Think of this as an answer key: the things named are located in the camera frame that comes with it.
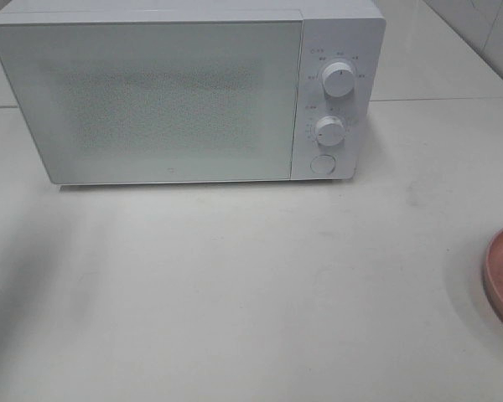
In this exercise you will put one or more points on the white microwave door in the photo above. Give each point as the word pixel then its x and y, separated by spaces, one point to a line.
pixel 157 103

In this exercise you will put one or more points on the white microwave knob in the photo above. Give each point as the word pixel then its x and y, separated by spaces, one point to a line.
pixel 330 131
pixel 338 79

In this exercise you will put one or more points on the white microwave oven body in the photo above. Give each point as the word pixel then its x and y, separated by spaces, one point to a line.
pixel 350 31

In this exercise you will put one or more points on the round white door-release button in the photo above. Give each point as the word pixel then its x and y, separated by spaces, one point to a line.
pixel 323 165

